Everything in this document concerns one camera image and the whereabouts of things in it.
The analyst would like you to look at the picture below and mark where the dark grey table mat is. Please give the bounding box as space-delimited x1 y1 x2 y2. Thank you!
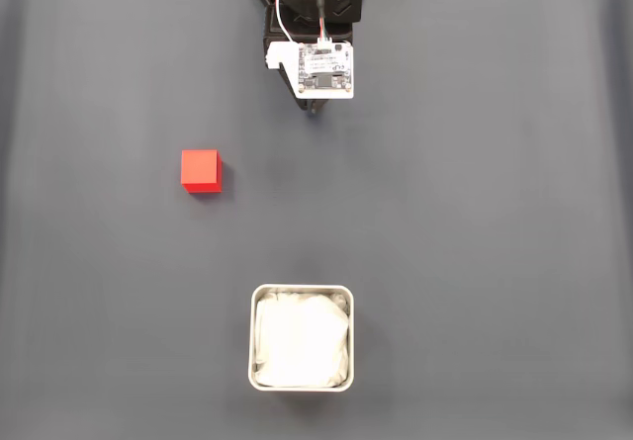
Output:
0 0 633 440

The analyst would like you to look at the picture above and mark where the white and red servo cable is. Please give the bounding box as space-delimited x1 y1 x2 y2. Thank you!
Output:
274 0 304 46

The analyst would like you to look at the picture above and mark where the beige square box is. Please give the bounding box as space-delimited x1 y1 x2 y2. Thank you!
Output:
247 283 355 394

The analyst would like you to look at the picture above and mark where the camera board on white mount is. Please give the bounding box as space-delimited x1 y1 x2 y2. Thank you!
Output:
265 39 356 101

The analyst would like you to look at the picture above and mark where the red cube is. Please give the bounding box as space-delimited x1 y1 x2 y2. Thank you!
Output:
179 148 224 195

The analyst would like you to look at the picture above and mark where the white crumpled tissue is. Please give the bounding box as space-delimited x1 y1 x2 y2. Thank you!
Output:
254 287 351 390

